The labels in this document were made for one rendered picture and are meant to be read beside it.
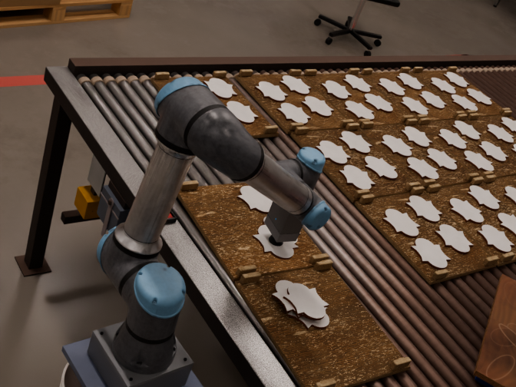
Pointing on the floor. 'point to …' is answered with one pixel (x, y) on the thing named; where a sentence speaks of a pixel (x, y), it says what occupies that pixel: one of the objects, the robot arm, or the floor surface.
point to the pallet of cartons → (50, 15)
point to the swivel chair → (355, 24)
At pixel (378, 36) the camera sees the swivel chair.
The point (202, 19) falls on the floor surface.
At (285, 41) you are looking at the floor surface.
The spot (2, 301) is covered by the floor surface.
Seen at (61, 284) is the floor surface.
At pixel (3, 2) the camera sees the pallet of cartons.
